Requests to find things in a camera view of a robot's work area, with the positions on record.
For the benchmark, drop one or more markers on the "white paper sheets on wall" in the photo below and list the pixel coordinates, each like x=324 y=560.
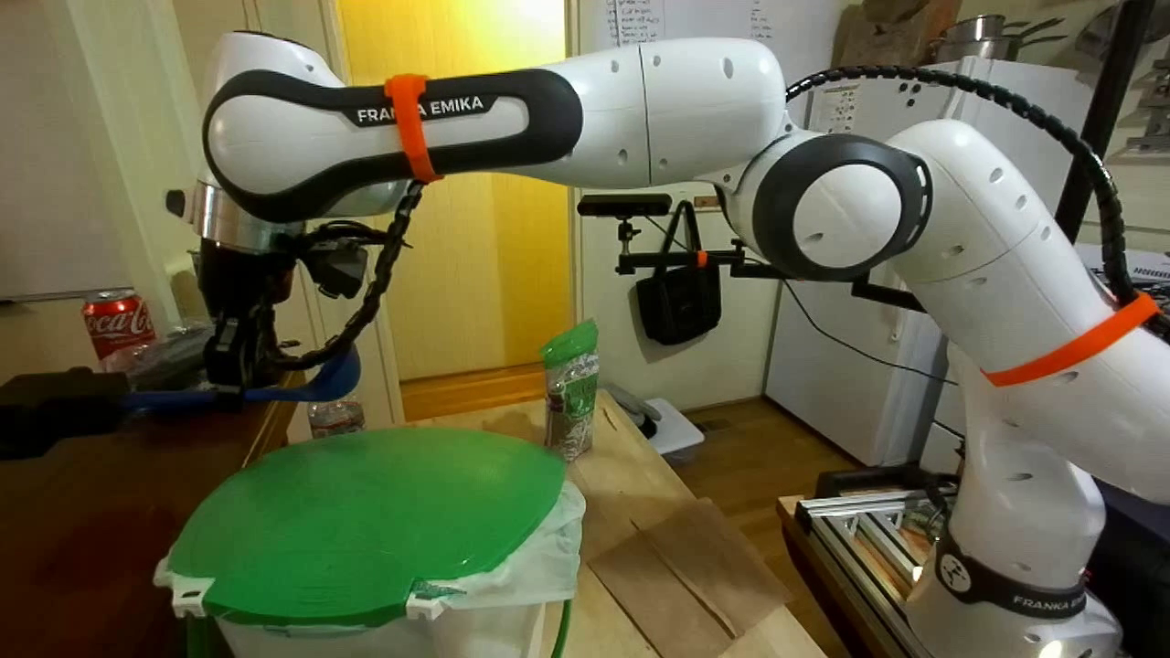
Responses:
x=792 y=25

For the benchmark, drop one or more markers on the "brown wooden counter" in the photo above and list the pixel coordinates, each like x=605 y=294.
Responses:
x=88 y=502

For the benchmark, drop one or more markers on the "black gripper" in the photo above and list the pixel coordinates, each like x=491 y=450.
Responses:
x=244 y=294

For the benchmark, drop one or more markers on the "aluminium rail frame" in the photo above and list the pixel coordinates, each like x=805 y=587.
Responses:
x=865 y=550

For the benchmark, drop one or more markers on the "clear plastic water bottle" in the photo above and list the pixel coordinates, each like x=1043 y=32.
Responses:
x=333 y=416

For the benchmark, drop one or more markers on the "black hanging bag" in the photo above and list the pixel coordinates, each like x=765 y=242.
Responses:
x=677 y=305

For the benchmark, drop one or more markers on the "black camera on stand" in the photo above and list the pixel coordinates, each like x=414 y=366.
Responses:
x=671 y=254

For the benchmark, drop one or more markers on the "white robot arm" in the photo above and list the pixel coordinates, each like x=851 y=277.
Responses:
x=1063 y=366

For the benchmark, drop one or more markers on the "red cola can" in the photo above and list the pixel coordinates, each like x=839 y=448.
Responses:
x=119 y=324

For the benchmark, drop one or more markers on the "green lidded white bin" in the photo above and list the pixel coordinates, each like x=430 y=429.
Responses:
x=406 y=542

